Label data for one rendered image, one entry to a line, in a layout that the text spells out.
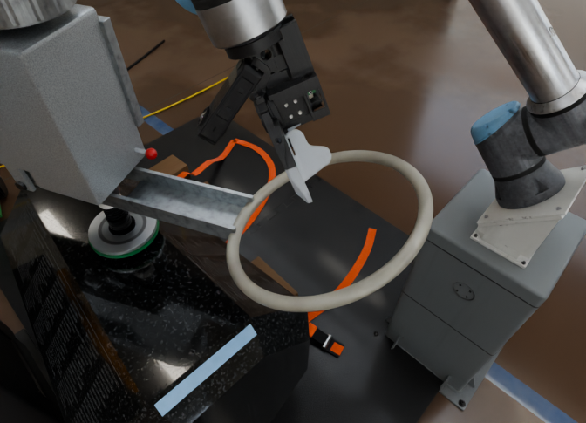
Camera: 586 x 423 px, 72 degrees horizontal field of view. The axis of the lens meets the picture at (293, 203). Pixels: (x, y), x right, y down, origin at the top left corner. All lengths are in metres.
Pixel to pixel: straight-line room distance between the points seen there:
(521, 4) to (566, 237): 0.80
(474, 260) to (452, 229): 0.12
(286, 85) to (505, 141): 0.89
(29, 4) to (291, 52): 0.55
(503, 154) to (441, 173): 1.64
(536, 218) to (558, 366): 1.19
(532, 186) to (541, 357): 1.19
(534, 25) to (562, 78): 0.15
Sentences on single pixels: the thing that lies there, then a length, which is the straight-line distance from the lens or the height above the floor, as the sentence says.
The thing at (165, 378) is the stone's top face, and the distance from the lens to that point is 1.19.
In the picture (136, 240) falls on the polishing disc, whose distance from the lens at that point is 1.37.
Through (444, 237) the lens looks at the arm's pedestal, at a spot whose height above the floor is 0.84.
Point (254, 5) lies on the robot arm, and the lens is 0.45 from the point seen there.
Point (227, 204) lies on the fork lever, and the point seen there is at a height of 1.08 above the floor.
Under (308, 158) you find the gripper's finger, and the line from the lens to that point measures 0.50.
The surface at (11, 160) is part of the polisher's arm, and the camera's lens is 1.27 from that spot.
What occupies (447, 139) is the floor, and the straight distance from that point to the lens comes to 3.22.
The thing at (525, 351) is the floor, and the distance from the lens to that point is 2.33.
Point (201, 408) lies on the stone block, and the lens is 1.22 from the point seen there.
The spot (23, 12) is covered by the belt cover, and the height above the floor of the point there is 1.60.
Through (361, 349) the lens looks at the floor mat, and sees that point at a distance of 2.07.
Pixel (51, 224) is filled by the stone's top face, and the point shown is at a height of 0.82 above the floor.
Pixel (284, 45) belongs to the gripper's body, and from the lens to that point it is 0.49.
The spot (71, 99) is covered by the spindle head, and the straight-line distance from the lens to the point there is 1.01.
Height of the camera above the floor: 1.90
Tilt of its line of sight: 48 degrees down
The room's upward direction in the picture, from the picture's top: straight up
